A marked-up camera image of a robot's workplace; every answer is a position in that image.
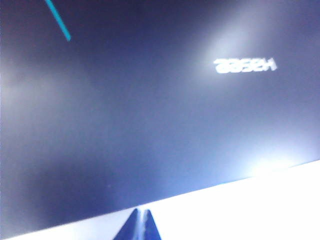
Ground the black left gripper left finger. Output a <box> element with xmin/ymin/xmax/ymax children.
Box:
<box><xmin>115</xmin><ymin>207</ymin><xmax>145</xmax><ymax>240</ymax></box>

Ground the white raised desk platform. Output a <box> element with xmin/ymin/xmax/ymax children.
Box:
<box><xmin>4</xmin><ymin>159</ymin><xmax>320</xmax><ymax>240</ymax></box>

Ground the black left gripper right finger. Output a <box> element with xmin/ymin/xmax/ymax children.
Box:
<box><xmin>143</xmin><ymin>209</ymin><xmax>163</xmax><ymax>240</ymax></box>

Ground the black Hasee laptop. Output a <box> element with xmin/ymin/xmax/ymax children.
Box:
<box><xmin>0</xmin><ymin>0</ymin><xmax>320</xmax><ymax>240</ymax></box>

